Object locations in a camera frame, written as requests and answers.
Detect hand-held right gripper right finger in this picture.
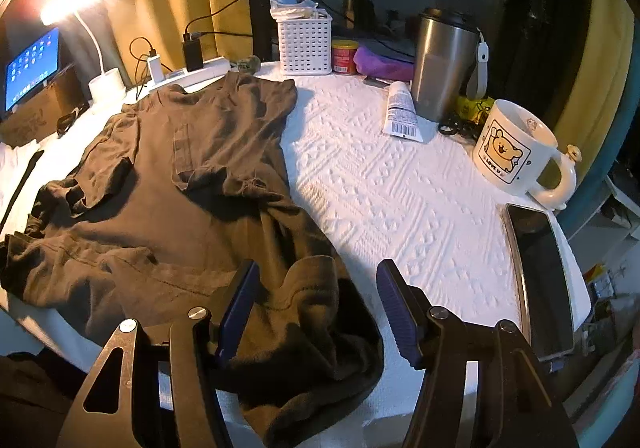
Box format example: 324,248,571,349
376,258,581,448

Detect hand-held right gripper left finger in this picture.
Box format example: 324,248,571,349
56,258,261,448

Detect dark brown t-shirt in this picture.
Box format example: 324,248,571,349
0,71,386,448

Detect white embossed table cloth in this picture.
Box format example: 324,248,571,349
0,59,593,448

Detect black smartphone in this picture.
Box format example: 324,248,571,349
501,202,576,361

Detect black scissors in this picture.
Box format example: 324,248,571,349
439,114,483,141

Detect white cartoon mug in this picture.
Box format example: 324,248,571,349
472,99,583,210

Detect white squeeze tube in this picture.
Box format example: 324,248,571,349
382,81,426,143

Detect yellow cartoon packet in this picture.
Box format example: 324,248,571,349
455,96,496,125

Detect dark cloth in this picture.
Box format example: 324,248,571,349
0,352,88,448

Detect white power strip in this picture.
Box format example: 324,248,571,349
147,57,232,92

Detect purple cloth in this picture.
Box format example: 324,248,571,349
353,46,416,79

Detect red can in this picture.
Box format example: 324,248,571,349
331,39,360,75

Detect black charger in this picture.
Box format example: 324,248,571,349
182,32,205,72

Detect white desk lamp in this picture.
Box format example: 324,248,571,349
40,0,126,104

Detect white perforated plastic basket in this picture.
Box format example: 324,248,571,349
277,11,334,76

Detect brown cardboard box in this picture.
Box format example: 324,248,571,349
0,64,91,146

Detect dark kettle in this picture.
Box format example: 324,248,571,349
342,0,376,32

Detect white paper packets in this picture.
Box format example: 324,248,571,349
270,0,321,22

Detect computer screen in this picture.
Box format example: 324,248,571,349
4,27,62,113

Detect steel tumbler with strap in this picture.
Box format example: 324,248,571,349
411,7,490,123

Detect black strap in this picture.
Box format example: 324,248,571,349
0,151,46,229

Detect thin black cable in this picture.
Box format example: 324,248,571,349
129,36,157,85

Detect black charger cable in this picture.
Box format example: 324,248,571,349
186,0,253,38

